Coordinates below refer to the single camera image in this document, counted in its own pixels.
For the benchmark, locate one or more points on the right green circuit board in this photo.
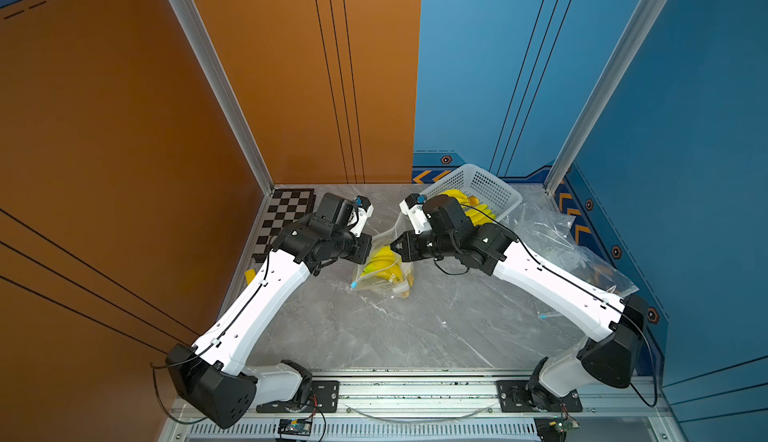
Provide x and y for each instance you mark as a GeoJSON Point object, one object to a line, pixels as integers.
{"type": "Point", "coordinates": [561, 427]}

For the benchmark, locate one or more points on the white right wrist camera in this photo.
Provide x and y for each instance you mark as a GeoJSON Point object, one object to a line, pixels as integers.
{"type": "Point", "coordinates": [412, 208]}

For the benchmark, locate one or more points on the yellow banana bunch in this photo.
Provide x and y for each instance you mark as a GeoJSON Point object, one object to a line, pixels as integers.
{"type": "Point", "coordinates": [480, 215]}
{"type": "Point", "coordinates": [464, 200]}
{"type": "Point", "coordinates": [386, 274]}

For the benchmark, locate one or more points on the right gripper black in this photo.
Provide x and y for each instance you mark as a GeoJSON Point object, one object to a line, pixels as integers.
{"type": "Point", "coordinates": [409, 253]}

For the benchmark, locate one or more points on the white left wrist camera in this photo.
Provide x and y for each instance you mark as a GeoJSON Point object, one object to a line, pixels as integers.
{"type": "Point", "coordinates": [363, 210]}

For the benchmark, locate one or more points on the white perforated plastic basket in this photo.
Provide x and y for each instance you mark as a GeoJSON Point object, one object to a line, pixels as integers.
{"type": "Point", "coordinates": [473, 181]}

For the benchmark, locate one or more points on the green circuit board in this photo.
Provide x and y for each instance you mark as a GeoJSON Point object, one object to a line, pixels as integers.
{"type": "Point", "coordinates": [561, 427]}
{"type": "Point", "coordinates": [294, 429]}

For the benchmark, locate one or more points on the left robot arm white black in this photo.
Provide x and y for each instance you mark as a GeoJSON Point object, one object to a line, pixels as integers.
{"type": "Point", "coordinates": [212, 374]}

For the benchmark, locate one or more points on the left aluminium corner post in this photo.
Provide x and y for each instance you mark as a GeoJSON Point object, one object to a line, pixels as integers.
{"type": "Point", "coordinates": [192, 24]}

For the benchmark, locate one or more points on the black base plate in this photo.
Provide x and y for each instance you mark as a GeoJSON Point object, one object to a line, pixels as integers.
{"type": "Point", "coordinates": [323, 395]}
{"type": "Point", "coordinates": [515, 397]}

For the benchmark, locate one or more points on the left green circuit board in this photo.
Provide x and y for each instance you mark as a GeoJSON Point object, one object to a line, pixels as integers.
{"type": "Point", "coordinates": [294, 429]}

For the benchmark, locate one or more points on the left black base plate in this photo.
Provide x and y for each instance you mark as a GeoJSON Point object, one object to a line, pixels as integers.
{"type": "Point", "coordinates": [323, 395]}

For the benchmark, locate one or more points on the black brown checkerboard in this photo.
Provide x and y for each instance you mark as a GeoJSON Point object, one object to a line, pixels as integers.
{"type": "Point", "coordinates": [285, 206]}

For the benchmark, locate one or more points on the aluminium corner post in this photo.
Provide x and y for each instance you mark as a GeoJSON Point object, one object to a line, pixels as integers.
{"type": "Point", "coordinates": [192, 24]}
{"type": "Point", "coordinates": [631, 40]}

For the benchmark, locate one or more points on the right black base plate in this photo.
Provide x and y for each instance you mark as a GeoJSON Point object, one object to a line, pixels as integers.
{"type": "Point", "coordinates": [515, 397]}

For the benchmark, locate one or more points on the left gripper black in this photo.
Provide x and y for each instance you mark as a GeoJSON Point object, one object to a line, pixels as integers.
{"type": "Point", "coordinates": [364, 245]}

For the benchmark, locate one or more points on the right aluminium corner post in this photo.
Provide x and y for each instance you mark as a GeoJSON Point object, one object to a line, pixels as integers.
{"type": "Point", "coordinates": [631, 40]}

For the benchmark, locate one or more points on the small yellow block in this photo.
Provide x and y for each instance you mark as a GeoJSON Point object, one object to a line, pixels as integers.
{"type": "Point", "coordinates": [250, 275]}

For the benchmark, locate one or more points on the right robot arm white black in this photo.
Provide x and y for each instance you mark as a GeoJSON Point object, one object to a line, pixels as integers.
{"type": "Point", "coordinates": [613, 327]}

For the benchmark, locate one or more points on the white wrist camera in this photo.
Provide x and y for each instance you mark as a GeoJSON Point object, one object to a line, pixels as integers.
{"type": "Point", "coordinates": [363, 210]}
{"type": "Point", "coordinates": [412, 208]}

